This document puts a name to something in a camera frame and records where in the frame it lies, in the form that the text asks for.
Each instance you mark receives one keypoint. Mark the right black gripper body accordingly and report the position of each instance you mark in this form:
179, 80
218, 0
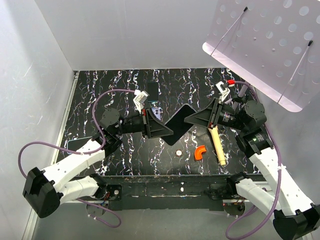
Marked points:
229, 118

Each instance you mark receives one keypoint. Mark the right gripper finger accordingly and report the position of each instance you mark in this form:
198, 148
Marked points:
199, 119
211, 108

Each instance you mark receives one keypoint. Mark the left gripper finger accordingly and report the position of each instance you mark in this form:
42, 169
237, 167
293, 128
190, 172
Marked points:
152, 122
159, 132

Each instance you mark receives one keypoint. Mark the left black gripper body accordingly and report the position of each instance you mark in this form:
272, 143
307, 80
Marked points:
137, 124

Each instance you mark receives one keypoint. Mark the lilac phone case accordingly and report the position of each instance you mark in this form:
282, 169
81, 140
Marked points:
156, 111

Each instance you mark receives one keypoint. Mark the dark phone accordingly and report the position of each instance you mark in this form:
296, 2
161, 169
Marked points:
178, 125

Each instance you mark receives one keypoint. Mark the black smartphone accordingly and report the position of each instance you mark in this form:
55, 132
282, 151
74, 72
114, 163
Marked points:
153, 92

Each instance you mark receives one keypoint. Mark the phone with teal case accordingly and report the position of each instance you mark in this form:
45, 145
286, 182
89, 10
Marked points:
75, 144

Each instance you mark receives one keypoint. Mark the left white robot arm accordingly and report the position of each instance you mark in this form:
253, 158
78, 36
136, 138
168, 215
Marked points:
45, 190

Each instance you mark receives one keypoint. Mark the orange elbow pipe piece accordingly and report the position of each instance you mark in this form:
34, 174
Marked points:
198, 153

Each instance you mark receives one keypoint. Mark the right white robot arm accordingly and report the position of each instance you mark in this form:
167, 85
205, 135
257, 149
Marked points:
293, 214

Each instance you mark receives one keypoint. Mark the small round white cap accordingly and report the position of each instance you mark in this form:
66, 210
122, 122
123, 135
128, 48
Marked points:
178, 153

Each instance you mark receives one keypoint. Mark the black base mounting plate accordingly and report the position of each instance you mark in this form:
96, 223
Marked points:
173, 192

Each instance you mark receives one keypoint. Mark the white perforated music stand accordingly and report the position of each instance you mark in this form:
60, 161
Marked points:
274, 45

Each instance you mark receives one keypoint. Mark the wooden recorder flute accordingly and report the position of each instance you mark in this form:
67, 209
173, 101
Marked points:
218, 146

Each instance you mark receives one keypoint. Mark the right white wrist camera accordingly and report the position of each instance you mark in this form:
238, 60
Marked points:
224, 88

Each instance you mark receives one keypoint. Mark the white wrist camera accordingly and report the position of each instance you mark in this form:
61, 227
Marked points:
224, 88
139, 99

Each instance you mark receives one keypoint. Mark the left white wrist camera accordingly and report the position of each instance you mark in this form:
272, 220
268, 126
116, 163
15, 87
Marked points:
139, 99

